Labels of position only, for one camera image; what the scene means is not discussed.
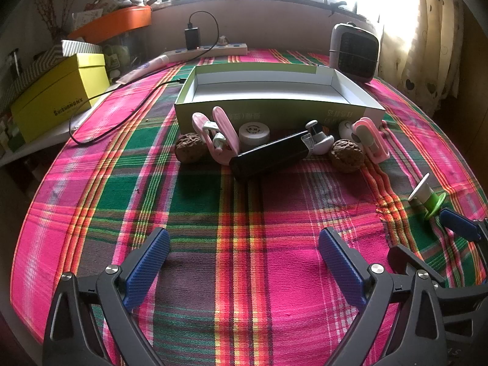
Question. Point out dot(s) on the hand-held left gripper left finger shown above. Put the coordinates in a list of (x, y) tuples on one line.
[(149, 261)]

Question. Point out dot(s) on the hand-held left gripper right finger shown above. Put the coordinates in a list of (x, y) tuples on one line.
[(341, 268)]

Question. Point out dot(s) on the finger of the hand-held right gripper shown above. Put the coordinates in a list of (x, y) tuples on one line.
[(404, 257), (459, 225)]

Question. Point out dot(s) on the green suction cup holder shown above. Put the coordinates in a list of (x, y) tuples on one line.
[(430, 202)]

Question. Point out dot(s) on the brown wrinkled walnut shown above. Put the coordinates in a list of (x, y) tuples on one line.
[(190, 148), (345, 156)]

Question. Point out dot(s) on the black rectangular device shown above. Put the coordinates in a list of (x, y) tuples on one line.
[(267, 158)]

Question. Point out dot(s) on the pink clip-on mini fan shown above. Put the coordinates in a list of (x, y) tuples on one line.
[(225, 122), (366, 125)]

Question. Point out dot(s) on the green and white cardboard box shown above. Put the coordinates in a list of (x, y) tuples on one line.
[(267, 84)]

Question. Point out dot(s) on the pink plaid tablecloth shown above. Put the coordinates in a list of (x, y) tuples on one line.
[(244, 206)]

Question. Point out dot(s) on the white clear small clip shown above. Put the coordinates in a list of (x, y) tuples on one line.
[(322, 143)]

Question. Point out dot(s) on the small white round device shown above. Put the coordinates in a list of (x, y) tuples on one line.
[(345, 129)]

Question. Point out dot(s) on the white round cream jar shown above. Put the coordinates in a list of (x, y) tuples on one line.
[(253, 131)]

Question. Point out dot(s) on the cream heart print curtain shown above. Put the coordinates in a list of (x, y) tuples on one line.
[(427, 45)]

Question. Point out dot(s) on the yellow cardboard box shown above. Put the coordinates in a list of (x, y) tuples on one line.
[(57, 95)]

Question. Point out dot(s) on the white and purple cream tube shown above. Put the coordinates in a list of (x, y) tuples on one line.
[(145, 69)]

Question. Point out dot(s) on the grey space heater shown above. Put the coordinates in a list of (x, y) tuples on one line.
[(354, 53)]

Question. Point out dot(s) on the pale green jar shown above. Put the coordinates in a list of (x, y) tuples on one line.
[(114, 59)]

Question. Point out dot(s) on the striped gift box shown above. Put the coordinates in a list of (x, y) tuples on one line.
[(80, 47)]

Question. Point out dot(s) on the white power strip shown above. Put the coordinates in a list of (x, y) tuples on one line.
[(225, 48)]

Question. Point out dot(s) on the black charger adapter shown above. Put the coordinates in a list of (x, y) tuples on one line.
[(191, 38)]

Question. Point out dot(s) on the white plug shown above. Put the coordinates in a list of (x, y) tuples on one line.
[(224, 40)]

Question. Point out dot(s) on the orange tray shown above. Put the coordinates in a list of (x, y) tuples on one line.
[(122, 21)]

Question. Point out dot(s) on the dried flower branches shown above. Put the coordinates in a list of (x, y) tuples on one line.
[(49, 7)]

